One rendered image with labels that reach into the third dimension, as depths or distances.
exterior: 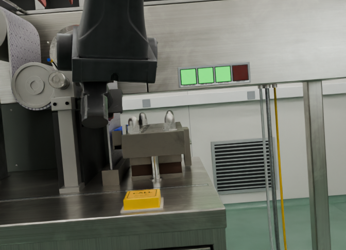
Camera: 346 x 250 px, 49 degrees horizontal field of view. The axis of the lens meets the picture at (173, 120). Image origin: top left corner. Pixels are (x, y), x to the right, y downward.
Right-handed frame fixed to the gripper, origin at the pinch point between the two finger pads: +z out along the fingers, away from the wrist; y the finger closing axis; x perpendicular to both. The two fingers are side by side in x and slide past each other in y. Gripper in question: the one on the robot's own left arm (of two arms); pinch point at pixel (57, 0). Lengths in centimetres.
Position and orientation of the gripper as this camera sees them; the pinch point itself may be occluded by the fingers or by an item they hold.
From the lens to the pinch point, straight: 91.8
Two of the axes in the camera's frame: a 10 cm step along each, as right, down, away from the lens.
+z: 0.6, 6.0, 8.0
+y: 10.0, -0.9, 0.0
